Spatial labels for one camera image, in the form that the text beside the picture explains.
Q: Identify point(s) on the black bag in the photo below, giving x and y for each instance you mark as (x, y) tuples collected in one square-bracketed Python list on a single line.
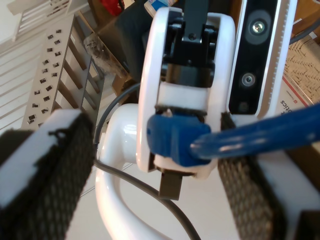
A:
[(132, 37)]

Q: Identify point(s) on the red object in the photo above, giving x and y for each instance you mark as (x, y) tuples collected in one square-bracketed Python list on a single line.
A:
[(111, 7)]

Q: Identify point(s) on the white slatted rack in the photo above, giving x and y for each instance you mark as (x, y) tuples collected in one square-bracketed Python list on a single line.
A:
[(37, 15)]

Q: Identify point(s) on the gripper camera bar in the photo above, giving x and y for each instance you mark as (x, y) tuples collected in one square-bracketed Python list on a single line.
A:
[(250, 62)]

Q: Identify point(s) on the pale woven herringbone mat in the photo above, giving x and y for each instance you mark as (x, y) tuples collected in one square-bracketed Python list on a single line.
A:
[(305, 67)]

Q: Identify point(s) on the clear plastic wrap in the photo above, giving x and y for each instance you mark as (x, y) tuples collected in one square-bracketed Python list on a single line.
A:
[(105, 57)]

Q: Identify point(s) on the white slotted shelf frame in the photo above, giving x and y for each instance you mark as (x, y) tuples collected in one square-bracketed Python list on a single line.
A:
[(50, 75)]

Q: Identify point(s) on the white box red stripe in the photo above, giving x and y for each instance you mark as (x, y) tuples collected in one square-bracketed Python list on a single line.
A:
[(297, 97)]

